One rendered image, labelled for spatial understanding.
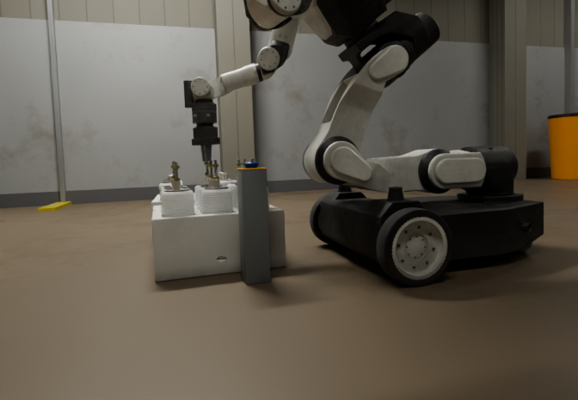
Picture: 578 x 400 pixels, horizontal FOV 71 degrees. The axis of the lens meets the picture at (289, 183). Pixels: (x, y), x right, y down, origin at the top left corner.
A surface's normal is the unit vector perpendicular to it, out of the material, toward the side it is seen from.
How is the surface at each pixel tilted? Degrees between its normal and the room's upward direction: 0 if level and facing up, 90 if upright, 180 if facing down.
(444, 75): 90
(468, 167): 90
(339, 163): 90
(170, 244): 90
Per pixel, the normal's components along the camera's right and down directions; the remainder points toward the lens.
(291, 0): 0.48, 0.03
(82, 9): 0.27, 0.05
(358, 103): 0.14, 0.45
